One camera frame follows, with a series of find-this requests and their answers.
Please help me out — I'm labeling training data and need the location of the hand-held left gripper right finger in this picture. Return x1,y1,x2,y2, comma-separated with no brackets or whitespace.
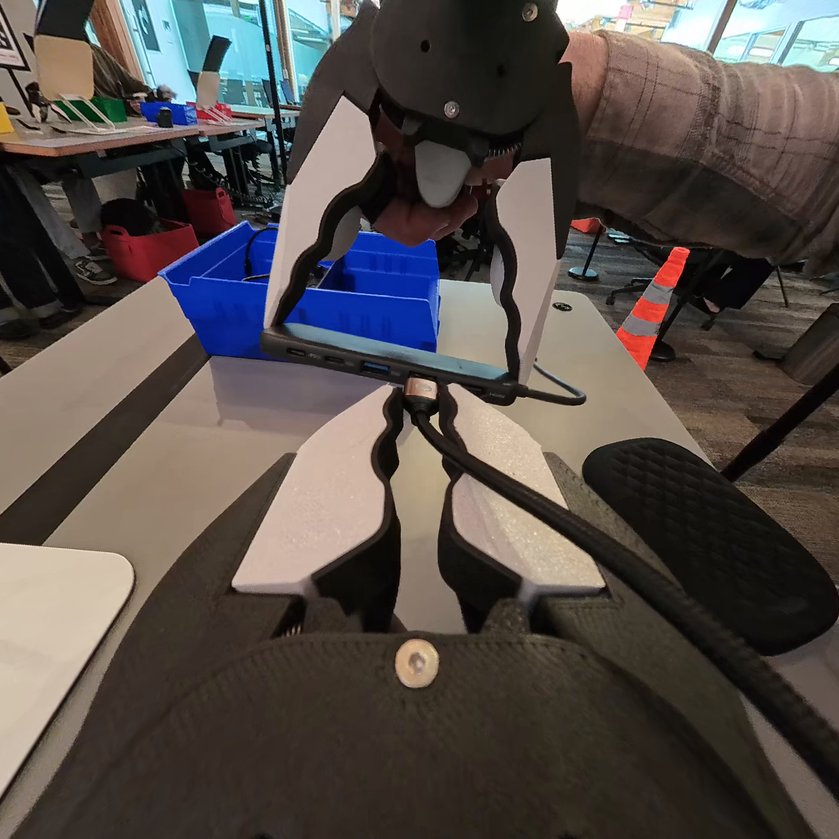
437,383,608,633

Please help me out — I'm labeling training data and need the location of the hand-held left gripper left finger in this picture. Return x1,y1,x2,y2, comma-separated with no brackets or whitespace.
232,387,401,633

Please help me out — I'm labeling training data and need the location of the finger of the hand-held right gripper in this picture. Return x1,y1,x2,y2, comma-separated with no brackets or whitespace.
487,158,563,385
265,95,384,330

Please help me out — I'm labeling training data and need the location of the orange usb cable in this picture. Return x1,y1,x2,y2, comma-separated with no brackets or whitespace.
399,375,839,801

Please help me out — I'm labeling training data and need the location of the blue plastic bin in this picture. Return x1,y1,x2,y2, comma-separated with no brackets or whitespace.
160,221,443,359

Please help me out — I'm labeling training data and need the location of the slim black usb hub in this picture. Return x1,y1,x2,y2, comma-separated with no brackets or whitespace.
260,324,521,406

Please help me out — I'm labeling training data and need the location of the person's right forearm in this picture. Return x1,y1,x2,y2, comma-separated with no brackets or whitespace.
571,29,839,279

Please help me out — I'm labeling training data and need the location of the person's right hand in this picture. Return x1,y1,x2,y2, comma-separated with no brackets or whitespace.
371,33,612,250

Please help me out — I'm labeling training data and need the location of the orange plastic object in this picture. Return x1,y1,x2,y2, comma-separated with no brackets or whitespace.
617,247,693,373

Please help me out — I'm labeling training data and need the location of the black wrist rest pad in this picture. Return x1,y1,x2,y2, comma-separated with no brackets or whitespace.
584,437,839,656

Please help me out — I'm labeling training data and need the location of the red plastic bin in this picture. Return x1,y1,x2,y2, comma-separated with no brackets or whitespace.
101,221,201,284

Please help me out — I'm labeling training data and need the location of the black office chair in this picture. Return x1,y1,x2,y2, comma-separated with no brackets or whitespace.
676,247,791,318

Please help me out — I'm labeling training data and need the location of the wooden work table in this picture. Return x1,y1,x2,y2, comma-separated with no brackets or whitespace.
0,103,302,276

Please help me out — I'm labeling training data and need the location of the white stand base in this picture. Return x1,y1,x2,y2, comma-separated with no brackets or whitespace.
0,544,137,801

